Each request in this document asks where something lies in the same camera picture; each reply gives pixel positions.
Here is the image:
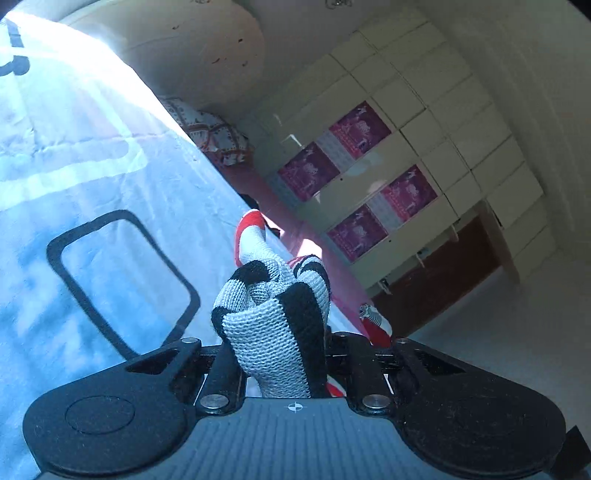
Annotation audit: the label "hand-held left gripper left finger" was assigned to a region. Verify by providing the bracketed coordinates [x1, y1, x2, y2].
[124, 338, 242, 413]

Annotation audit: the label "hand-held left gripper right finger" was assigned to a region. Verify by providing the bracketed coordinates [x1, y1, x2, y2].
[329, 332, 463, 414]

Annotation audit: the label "striped knit sweater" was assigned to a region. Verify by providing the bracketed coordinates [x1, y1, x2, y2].
[211, 209, 347, 400]

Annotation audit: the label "folded red striped clothes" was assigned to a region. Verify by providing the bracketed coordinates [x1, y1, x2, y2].
[359, 302, 394, 348]

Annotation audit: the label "brown wooden door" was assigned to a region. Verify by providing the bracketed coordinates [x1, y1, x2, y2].
[369, 215, 504, 337]

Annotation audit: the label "white corner shelf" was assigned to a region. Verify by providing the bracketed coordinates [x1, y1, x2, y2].
[376, 217, 462, 296]

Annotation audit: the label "patterned red white pillow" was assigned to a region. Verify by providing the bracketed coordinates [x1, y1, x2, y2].
[189, 112, 257, 168]
[159, 96, 208, 134]

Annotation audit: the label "light blue printed bedsheet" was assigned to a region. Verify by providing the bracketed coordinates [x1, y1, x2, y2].
[0, 9, 289, 480]

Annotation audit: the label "cream wardrobe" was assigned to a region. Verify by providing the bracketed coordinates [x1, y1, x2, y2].
[235, 4, 559, 296]

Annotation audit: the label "beige rounded headboard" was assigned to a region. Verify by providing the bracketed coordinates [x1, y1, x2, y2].
[60, 0, 266, 125]

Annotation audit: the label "pink wall calendar poster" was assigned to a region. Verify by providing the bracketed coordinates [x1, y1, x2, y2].
[369, 166, 438, 229]
[330, 102, 392, 171]
[277, 143, 342, 201]
[327, 205, 389, 264]

